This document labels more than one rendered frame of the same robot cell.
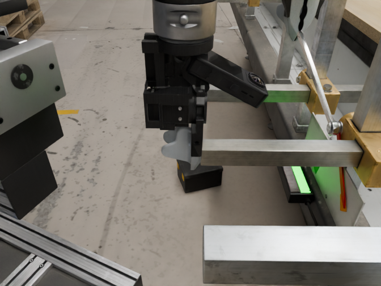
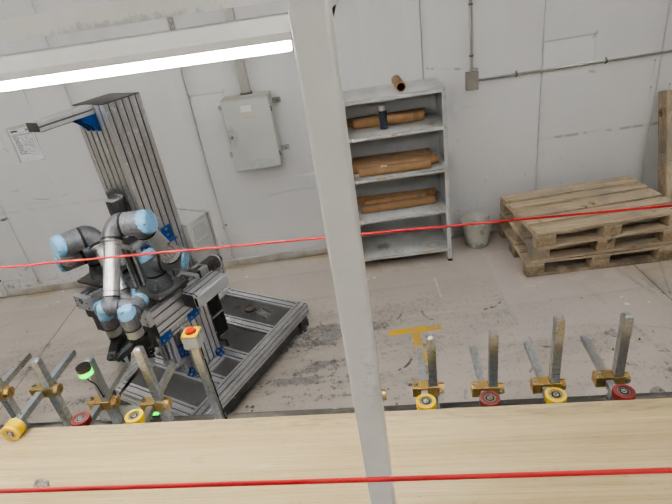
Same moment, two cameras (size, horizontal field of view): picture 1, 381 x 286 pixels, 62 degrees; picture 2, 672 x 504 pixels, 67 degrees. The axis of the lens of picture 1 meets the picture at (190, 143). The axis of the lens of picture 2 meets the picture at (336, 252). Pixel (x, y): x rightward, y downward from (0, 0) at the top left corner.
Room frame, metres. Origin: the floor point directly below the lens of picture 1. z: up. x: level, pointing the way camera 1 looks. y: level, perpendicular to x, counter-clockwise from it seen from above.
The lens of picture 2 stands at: (1.82, -1.95, 2.45)
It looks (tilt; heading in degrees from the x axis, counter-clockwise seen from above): 29 degrees down; 97
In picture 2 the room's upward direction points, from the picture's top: 9 degrees counter-clockwise
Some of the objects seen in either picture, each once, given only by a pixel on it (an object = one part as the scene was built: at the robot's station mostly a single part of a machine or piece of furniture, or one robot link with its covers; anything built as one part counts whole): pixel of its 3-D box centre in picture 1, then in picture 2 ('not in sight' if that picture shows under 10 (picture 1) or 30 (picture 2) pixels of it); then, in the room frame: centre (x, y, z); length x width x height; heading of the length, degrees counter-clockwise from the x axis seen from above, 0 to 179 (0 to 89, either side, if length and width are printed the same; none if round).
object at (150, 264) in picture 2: not in sight; (152, 260); (0.50, 0.41, 1.21); 0.13 x 0.12 x 0.14; 1
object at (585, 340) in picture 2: not in sight; (601, 370); (2.64, -0.26, 0.83); 0.44 x 0.03 x 0.04; 89
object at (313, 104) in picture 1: (316, 89); (156, 404); (0.65, -0.28, 0.82); 0.14 x 0.06 x 0.05; 179
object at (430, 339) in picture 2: not in sight; (432, 379); (1.93, -0.30, 0.88); 0.04 x 0.04 x 0.48; 89
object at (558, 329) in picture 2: not in sight; (555, 363); (2.43, -0.31, 0.93); 0.04 x 0.04 x 0.48; 89
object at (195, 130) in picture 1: (195, 128); not in sight; (0.37, -0.01, 0.90); 0.05 x 0.02 x 0.09; 179
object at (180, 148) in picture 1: (181, 151); not in sight; (0.38, 0.01, 0.86); 0.06 x 0.03 x 0.09; 89
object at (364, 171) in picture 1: (369, 146); (104, 403); (0.40, -0.28, 0.85); 0.14 x 0.06 x 0.05; 179
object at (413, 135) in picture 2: not in sight; (393, 179); (1.87, 2.31, 0.78); 0.90 x 0.45 x 1.55; 5
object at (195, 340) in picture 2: not in sight; (193, 338); (0.94, -0.29, 1.18); 0.07 x 0.07 x 0.08; 89
